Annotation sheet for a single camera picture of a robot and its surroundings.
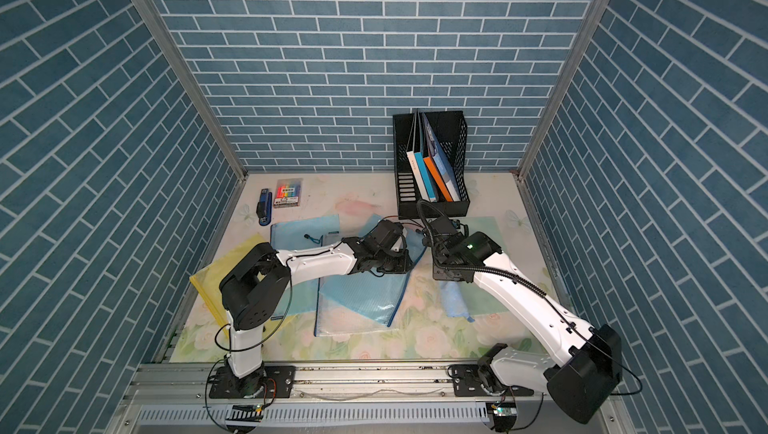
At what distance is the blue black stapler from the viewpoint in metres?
1.04

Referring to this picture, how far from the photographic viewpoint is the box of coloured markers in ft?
3.67

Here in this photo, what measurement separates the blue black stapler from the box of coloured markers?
0.07 ft
